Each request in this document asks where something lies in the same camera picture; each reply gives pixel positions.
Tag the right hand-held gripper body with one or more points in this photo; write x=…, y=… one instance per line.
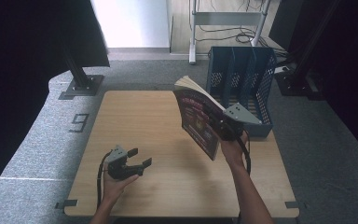
x=237, y=116

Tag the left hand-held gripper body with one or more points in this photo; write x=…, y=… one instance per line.
x=118, y=169

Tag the dark purple book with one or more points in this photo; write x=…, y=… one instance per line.
x=195, y=124

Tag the blue perforated file rack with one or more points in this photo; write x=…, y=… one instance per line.
x=261, y=93

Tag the person's left hand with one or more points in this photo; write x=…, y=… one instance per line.
x=113, y=189

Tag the person's right hand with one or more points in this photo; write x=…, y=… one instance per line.
x=234, y=152

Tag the white power strip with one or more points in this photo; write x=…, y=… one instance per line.
x=282, y=69

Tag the black metal stand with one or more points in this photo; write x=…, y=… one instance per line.
x=82, y=84
x=295, y=84

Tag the black curtain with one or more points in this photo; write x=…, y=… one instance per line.
x=18, y=77
x=351, y=77

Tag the grey table bracket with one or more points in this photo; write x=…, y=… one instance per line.
x=292, y=204
x=66, y=204

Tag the white metal frame stand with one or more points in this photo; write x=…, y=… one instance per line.
x=227, y=18

